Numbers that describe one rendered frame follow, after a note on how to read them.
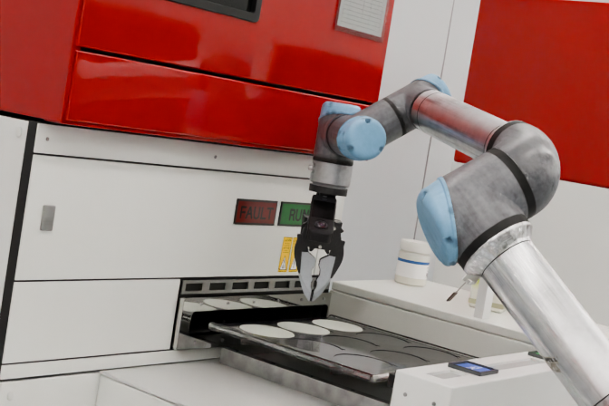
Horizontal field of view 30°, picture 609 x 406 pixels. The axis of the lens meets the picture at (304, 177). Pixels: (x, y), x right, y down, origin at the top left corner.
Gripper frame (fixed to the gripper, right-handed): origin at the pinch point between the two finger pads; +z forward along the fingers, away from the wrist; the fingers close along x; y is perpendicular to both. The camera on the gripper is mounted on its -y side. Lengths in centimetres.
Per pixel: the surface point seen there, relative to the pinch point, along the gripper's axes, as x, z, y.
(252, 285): 10.7, 1.5, 9.6
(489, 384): -24, 2, -46
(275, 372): 4.6, 13.6, -7.3
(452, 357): -27.5, 7.4, -0.4
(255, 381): 8.1, 15.3, -8.8
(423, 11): -54, -88, 311
